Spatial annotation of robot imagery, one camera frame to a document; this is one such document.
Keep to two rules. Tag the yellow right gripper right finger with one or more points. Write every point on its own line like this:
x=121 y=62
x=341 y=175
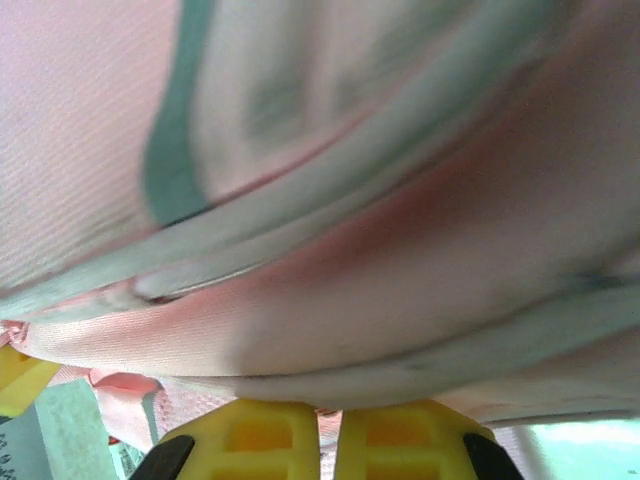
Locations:
x=415 y=450

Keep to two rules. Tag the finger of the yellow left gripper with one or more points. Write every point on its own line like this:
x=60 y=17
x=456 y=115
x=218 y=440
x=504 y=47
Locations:
x=22 y=380

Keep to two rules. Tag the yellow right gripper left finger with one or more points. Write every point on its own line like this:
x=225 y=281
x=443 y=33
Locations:
x=250 y=450

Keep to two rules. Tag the pink backpack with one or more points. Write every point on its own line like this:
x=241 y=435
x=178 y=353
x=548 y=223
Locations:
x=350 y=300

